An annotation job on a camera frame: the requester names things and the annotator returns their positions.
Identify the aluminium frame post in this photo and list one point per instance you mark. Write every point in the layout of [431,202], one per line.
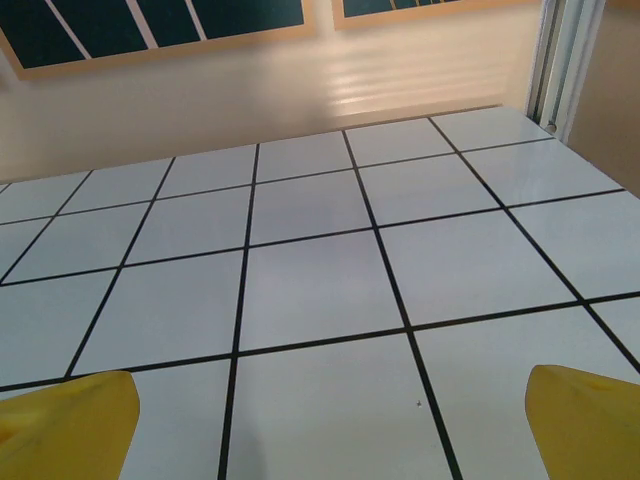
[565,60]

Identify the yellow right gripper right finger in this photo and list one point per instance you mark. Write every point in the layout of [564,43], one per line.
[585,430]

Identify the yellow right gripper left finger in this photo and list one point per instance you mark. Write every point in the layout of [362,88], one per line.
[65,430]

